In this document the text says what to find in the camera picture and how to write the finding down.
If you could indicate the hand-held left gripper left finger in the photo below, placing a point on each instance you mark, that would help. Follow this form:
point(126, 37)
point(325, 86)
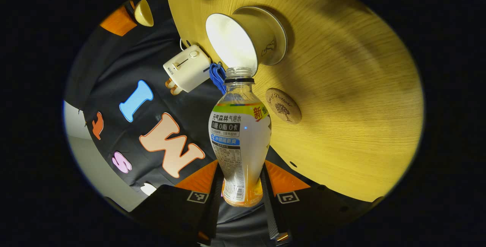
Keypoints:
point(214, 209)

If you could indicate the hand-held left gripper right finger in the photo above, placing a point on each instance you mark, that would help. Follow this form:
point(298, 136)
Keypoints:
point(267, 209)

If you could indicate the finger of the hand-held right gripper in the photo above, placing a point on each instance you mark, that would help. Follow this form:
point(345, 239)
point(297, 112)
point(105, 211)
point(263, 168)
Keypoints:
point(118, 21)

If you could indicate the cream teacup lid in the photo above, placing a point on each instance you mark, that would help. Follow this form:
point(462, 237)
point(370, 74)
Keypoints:
point(144, 13)

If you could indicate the clear water bottle white label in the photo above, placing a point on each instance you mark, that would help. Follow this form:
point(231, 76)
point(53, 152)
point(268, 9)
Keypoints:
point(239, 140)

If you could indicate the round wooden coaster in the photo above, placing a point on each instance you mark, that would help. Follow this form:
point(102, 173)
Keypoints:
point(283, 106)

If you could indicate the cream teacup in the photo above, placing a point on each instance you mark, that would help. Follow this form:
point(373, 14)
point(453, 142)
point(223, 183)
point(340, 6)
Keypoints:
point(233, 41)

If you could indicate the toast slice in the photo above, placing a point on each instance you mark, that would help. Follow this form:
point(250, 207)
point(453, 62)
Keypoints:
point(177, 89)
point(169, 83)

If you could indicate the white toaster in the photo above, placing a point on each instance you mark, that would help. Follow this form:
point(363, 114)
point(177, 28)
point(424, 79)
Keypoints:
point(188, 68)

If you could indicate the blue towel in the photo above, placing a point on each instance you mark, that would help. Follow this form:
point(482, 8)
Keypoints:
point(218, 78)

